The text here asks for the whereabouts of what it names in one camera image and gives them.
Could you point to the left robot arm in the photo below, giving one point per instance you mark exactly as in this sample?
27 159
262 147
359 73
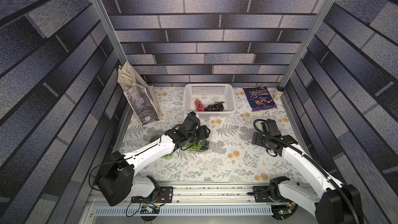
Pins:
117 177

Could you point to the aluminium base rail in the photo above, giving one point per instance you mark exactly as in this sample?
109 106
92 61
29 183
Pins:
199 203

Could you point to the purple candy bag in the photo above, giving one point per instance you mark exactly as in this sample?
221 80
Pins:
259 98

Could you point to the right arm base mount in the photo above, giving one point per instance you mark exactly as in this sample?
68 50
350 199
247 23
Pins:
263 195

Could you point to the white plastic basket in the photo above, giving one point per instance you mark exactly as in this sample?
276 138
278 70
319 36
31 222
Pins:
209 94

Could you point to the dark red grape bunch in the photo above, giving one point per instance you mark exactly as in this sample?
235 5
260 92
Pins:
215 107

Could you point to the green grape bunch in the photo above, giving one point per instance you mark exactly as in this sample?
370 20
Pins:
156 137
201 146

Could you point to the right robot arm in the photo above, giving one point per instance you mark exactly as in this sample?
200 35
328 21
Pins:
330 201

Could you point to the aluminium frame post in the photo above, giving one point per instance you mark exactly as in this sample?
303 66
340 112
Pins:
109 29
320 16

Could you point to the aluminium frame post right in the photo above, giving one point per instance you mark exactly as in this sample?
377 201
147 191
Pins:
320 16

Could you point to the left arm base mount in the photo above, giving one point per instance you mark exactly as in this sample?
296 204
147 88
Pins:
162 195

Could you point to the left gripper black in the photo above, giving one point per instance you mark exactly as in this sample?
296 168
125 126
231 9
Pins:
203 131

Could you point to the aluminium frame post left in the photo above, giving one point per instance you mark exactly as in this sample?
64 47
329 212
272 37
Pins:
109 29

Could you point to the pink grape bunch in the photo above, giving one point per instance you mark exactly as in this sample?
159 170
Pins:
199 106

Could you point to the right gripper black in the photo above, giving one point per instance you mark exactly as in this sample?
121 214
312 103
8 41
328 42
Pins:
259 138

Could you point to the beige tote bag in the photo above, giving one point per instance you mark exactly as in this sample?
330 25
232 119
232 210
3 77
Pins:
140 96

